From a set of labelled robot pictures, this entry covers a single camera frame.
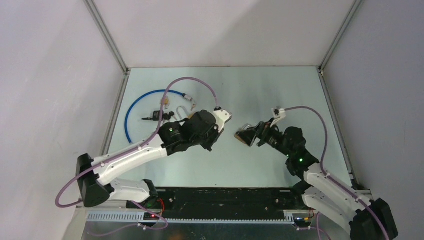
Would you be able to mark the blue cable lock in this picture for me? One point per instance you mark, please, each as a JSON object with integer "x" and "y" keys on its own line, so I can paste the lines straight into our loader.
{"x": 144, "y": 106}

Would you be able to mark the small brass padlock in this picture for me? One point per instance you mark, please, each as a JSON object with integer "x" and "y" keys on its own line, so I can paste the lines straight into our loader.
{"x": 165, "y": 102}

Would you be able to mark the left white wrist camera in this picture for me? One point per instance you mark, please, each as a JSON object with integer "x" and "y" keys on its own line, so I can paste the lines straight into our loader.
{"x": 222, "y": 116}

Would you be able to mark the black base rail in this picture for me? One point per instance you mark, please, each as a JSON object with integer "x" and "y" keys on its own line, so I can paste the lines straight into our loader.
{"x": 228, "y": 204}

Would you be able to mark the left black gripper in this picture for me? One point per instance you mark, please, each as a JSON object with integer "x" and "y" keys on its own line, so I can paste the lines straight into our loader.
{"x": 216, "y": 134}

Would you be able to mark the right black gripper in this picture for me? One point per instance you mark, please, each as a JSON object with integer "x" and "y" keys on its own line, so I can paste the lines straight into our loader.
{"x": 263, "y": 130}

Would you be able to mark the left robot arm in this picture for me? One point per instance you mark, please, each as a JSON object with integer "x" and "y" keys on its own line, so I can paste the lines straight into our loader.
{"x": 99, "y": 178}

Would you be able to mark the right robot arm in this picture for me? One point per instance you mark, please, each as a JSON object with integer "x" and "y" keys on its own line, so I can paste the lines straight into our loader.
{"x": 361, "y": 217}

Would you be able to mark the large brass padlock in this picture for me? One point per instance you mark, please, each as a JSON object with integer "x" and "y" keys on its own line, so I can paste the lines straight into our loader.
{"x": 246, "y": 134}

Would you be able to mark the black padlock with keys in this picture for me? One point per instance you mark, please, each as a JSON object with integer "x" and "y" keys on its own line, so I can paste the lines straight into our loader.
{"x": 166, "y": 116}

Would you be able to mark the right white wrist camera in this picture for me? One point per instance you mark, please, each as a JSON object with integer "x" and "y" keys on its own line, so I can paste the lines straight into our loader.
{"x": 277, "y": 115}

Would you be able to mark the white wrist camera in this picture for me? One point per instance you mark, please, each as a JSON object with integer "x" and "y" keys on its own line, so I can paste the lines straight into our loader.
{"x": 277, "y": 115}
{"x": 222, "y": 116}

